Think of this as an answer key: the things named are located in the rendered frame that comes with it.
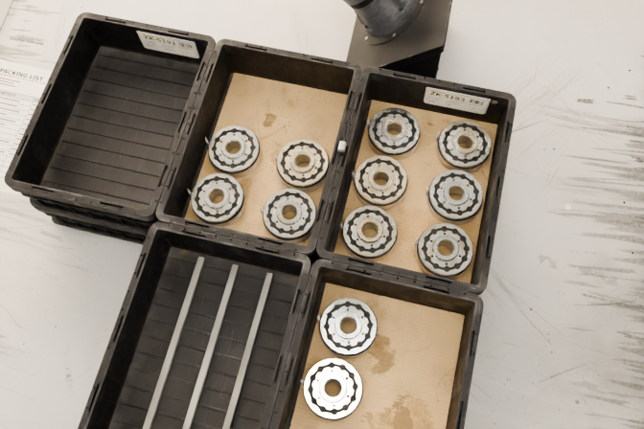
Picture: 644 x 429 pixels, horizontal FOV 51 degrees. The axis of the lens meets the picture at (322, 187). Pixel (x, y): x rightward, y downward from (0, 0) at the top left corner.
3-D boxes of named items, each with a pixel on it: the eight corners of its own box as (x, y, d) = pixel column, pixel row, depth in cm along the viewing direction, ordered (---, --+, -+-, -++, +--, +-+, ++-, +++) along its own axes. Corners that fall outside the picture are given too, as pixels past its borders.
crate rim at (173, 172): (219, 43, 139) (218, 36, 137) (363, 71, 136) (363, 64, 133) (155, 223, 125) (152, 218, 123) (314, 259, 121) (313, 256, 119)
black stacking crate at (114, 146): (100, 44, 152) (80, 12, 141) (226, 69, 148) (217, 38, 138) (29, 206, 138) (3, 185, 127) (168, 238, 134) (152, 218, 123)
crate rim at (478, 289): (363, 71, 136) (363, 64, 133) (515, 100, 132) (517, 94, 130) (314, 259, 121) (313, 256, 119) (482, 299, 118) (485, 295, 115)
